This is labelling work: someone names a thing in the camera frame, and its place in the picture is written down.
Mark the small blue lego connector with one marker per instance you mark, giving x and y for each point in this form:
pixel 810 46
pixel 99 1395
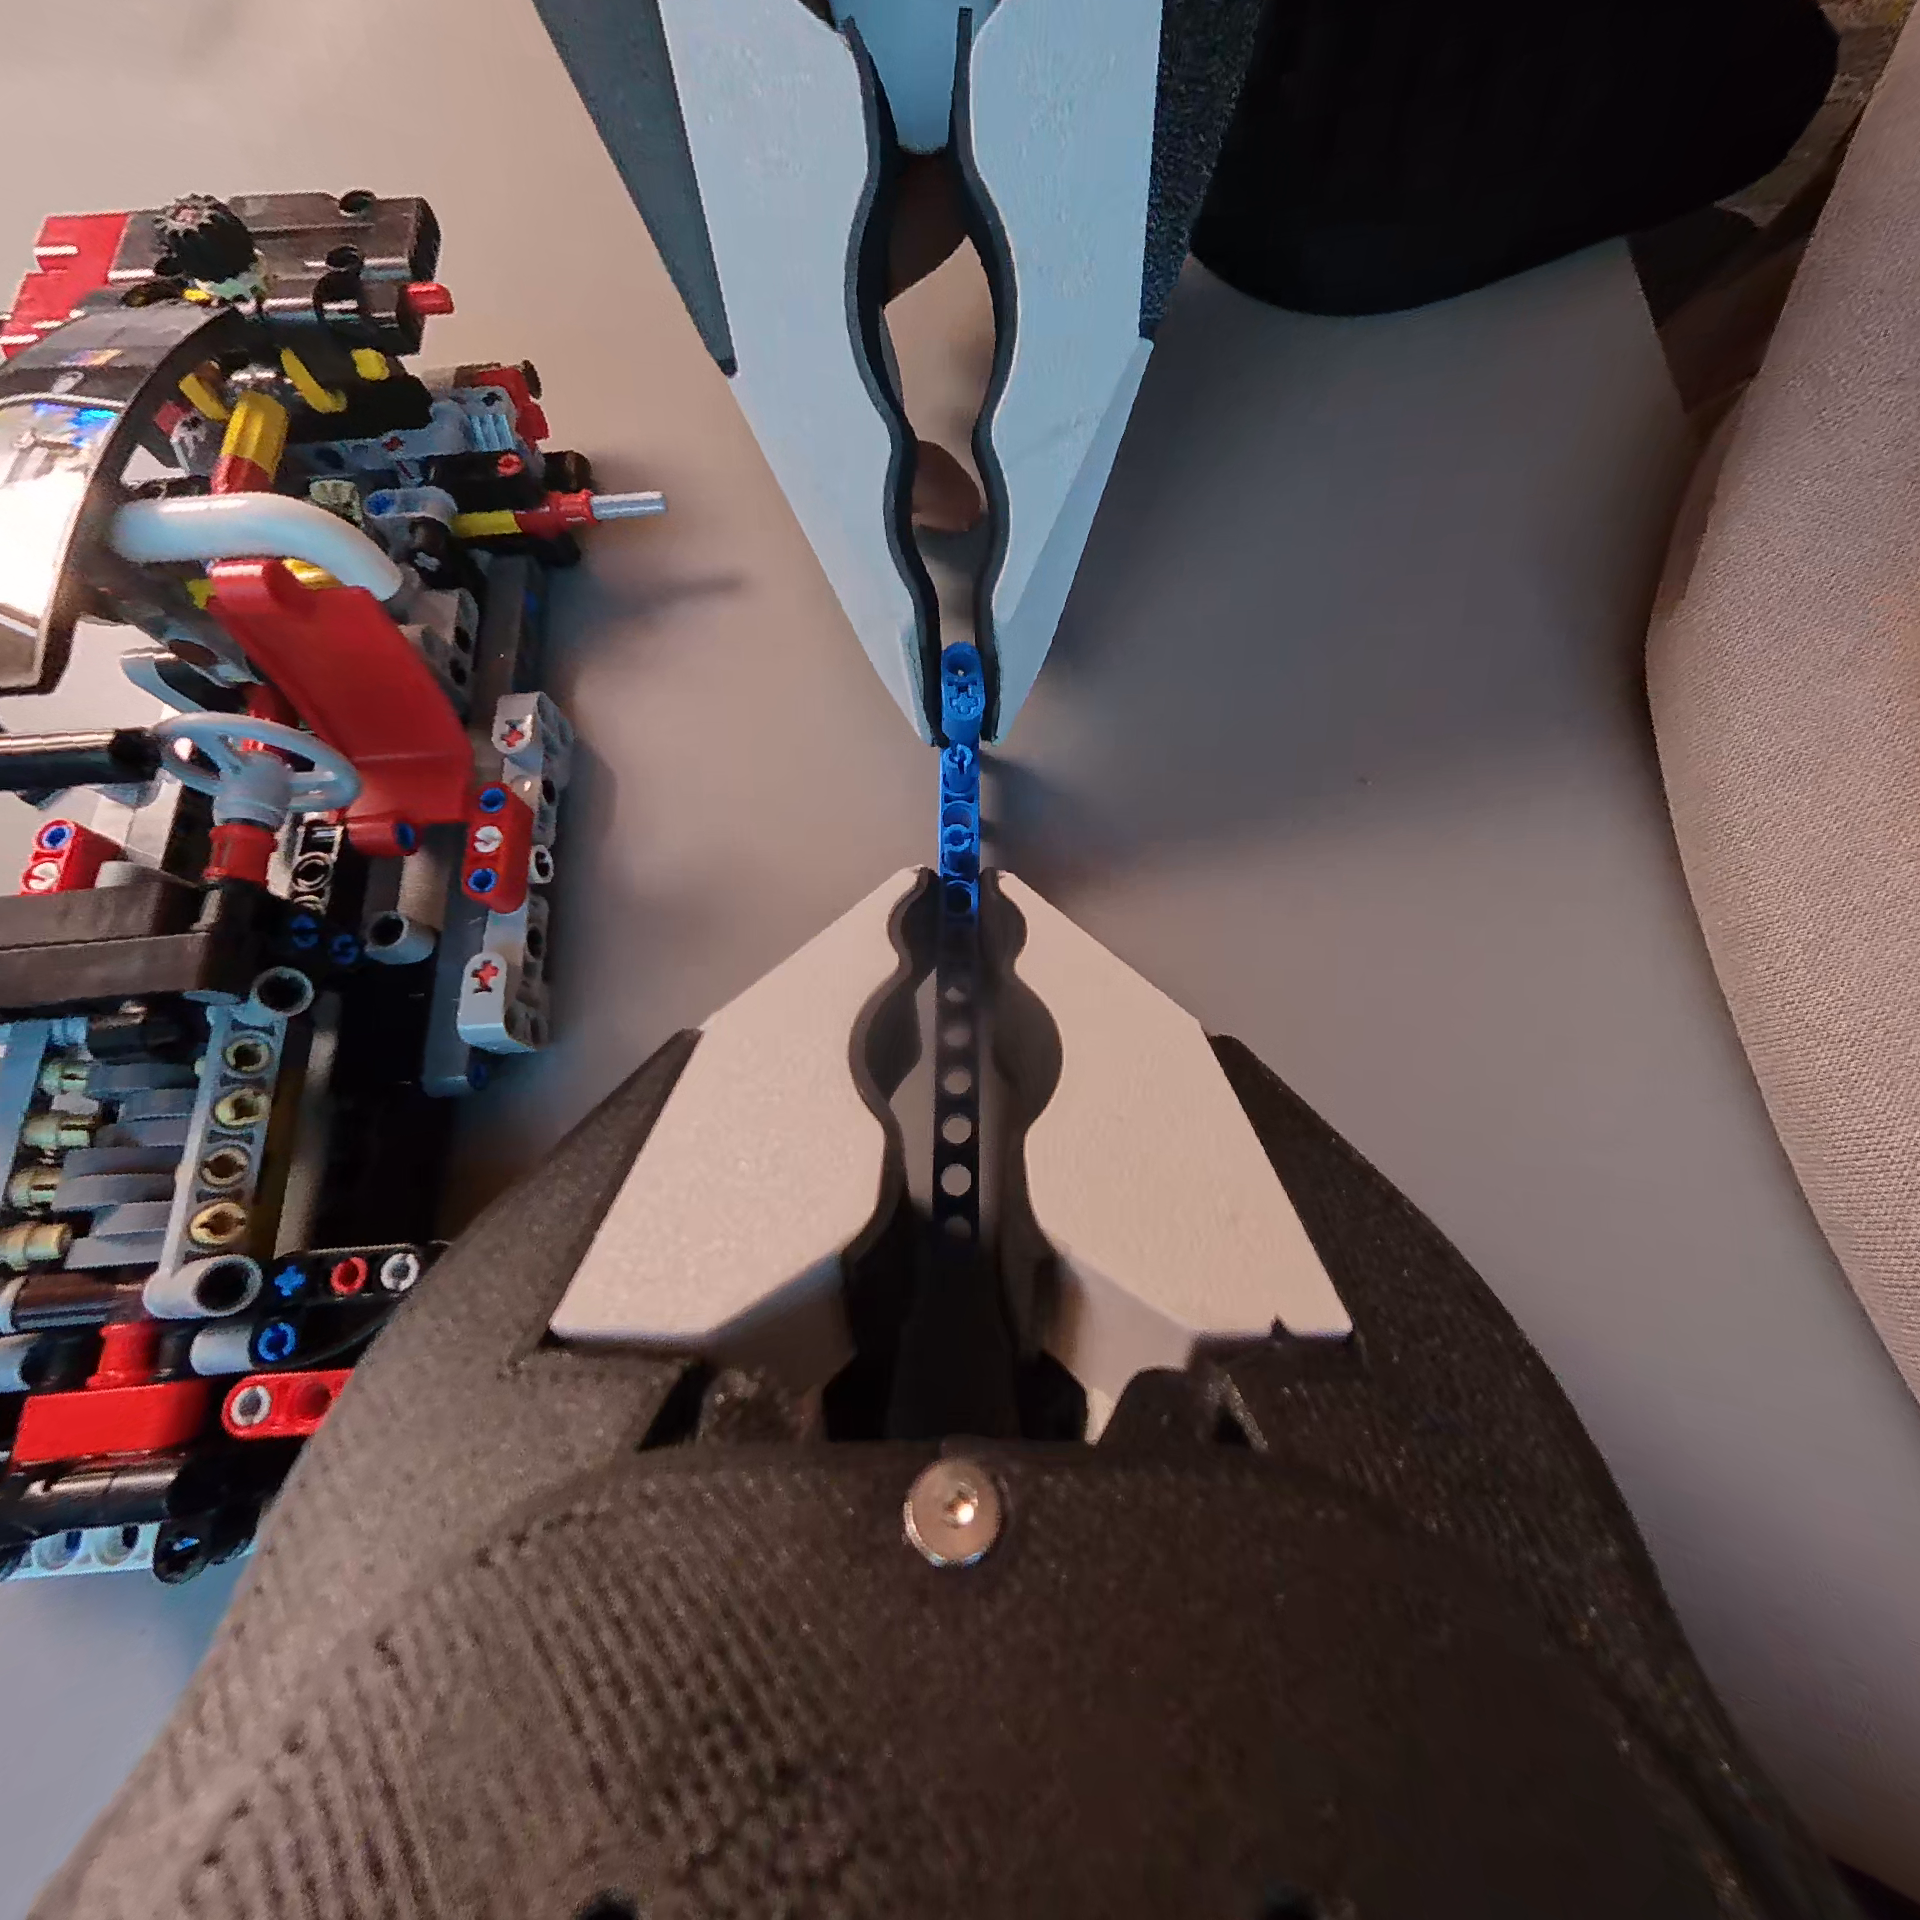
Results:
pixel 963 694

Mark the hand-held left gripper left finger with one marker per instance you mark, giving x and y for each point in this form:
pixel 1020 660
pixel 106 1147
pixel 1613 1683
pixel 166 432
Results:
pixel 704 1185

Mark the long blue lego beam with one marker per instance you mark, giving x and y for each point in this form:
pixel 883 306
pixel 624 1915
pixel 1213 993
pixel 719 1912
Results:
pixel 962 809

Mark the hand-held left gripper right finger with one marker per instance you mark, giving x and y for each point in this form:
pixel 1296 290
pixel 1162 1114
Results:
pixel 1186 1185

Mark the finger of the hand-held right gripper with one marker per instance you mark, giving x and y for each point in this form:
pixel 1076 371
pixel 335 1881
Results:
pixel 764 224
pixel 1074 300

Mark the person's dark clothing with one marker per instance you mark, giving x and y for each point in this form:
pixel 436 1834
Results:
pixel 1500 136

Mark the lego car model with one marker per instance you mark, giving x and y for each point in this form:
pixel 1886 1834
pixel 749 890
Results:
pixel 300 721

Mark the person's right hand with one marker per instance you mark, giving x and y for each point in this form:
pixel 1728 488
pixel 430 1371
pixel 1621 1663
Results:
pixel 946 482

